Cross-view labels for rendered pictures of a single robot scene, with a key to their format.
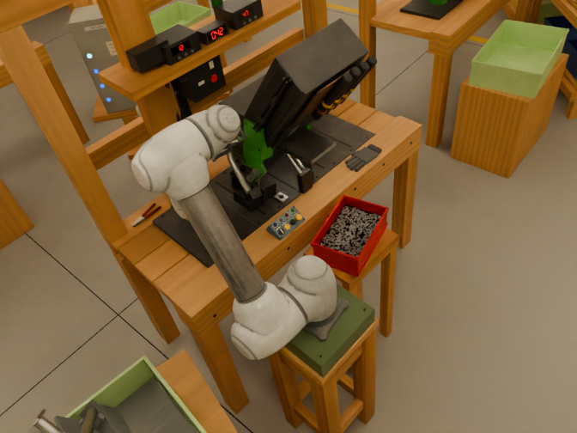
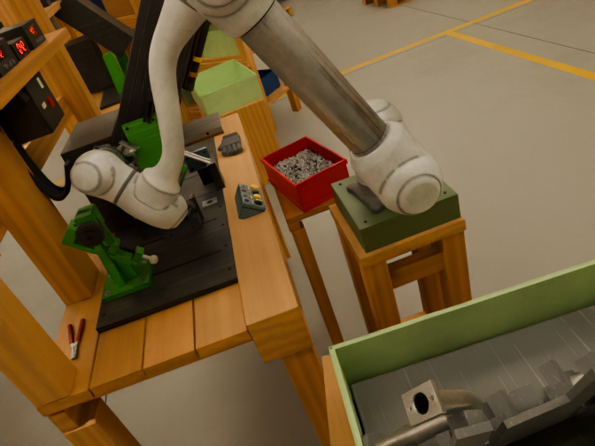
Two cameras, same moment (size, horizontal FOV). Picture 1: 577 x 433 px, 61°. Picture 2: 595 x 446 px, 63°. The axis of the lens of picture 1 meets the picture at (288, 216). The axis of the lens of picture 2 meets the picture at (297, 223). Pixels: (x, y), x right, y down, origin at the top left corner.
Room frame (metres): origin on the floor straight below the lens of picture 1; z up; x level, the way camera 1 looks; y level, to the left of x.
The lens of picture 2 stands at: (0.48, 1.10, 1.72)
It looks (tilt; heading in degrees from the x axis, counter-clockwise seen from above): 33 degrees down; 307
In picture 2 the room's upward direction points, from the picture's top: 19 degrees counter-clockwise
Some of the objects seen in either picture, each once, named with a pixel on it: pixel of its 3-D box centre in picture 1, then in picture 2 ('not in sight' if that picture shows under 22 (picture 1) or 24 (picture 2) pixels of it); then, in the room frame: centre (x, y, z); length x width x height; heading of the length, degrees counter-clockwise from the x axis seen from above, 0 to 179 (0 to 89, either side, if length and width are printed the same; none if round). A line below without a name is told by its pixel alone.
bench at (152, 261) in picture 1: (282, 238); (214, 295); (1.82, 0.06, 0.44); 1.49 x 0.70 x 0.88; 129
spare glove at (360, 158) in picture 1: (361, 156); (229, 144); (1.82, -0.39, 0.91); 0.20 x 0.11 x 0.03; 126
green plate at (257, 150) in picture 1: (258, 142); (152, 146); (1.72, 0.07, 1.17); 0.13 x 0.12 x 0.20; 129
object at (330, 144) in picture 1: (291, 137); (170, 140); (1.79, -0.07, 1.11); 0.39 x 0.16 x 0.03; 39
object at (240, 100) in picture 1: (261, 125); (115, 170); (2.00, 0.06, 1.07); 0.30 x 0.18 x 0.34; 129
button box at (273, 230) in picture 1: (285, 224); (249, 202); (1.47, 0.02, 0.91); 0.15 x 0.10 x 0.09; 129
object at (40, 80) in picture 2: (198, 74); (27, 106); (1.91, 0.27, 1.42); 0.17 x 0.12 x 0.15; 129
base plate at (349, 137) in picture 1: (270, 176); (170, 210); (1.82, 0.06, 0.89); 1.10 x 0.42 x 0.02; 129
